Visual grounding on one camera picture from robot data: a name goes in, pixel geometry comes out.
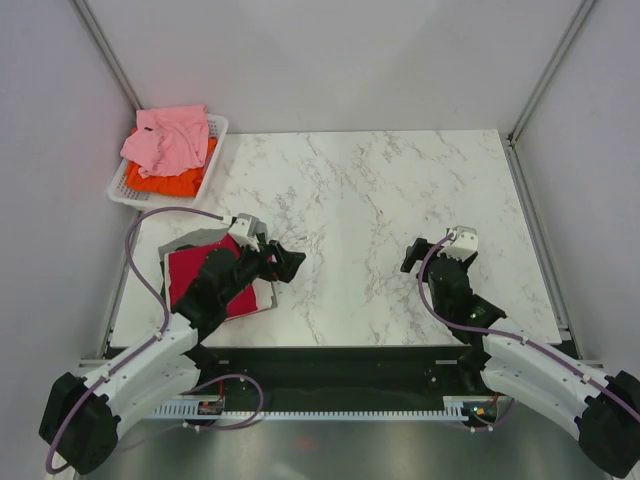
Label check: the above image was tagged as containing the right aluminium frame post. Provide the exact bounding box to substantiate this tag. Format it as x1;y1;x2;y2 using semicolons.
505;0;600;149

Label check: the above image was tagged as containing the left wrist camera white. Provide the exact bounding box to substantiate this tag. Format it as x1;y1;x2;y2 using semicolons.
228;214;267;252

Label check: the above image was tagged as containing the left aluminium frame post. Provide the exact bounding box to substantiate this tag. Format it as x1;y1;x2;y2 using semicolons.
69;0;142;112

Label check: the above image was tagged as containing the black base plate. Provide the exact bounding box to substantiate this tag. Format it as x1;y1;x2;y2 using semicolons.
198;346;493;412

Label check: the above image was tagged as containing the aluminium frame post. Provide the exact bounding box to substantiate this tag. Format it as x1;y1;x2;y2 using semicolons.
69;0;142;112
505;0;600;149

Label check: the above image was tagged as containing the folded white t shirt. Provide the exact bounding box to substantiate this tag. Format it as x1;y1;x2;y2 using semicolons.
162;253;170;306

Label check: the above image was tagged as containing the white slotted cable duct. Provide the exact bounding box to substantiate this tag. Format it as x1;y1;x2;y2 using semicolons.
146;397;469;422

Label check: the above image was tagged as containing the folded red t shirt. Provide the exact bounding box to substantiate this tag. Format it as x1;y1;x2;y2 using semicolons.
168;235;259;319

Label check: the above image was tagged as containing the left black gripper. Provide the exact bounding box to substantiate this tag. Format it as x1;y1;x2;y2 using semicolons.
221;237;305;306

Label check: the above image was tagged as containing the orange t shirt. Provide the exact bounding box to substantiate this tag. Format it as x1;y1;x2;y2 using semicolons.
126;133;217;198

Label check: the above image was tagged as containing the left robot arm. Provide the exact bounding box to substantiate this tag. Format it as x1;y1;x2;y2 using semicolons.
39;236;306;475

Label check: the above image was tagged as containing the pink t shirt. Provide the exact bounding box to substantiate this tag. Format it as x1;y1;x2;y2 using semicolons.
120;104;209;178

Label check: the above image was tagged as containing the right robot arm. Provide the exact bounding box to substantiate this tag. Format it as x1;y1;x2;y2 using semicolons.
400;228;639;479

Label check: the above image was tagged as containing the white plastic basket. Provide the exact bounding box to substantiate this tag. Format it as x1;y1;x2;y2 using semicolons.
107;113;229;211

